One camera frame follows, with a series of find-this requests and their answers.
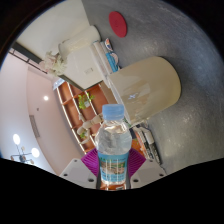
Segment wooden shelf unit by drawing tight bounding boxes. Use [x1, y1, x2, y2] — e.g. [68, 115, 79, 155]
[53, 81, 116, 154]

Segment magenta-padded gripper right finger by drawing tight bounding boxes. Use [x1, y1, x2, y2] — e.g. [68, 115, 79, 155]
[125, 147, 167, 190]

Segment ceiling lights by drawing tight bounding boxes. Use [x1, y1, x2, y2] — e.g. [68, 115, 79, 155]
[9, 94, 51, 164]

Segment white vase with flowers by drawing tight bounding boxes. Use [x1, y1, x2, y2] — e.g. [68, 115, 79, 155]
[39, 24, 102, 77]

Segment clear water bottle blue cap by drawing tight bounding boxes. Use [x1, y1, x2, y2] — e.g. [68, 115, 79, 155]
[94, 103, 133, 191]

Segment flat round red coaster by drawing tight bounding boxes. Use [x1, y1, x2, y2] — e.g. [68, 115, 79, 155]
[108, 11, 128, 38]

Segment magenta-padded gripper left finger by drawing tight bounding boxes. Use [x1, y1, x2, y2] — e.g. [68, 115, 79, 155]
[59, 147, 101, 190]

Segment stack of white books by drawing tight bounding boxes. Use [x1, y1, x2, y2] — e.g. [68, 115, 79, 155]
[91, 40, 120, 76]

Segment cream ceramic mug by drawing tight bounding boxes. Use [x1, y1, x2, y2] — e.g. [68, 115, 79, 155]
[106, 55, 182, 127]

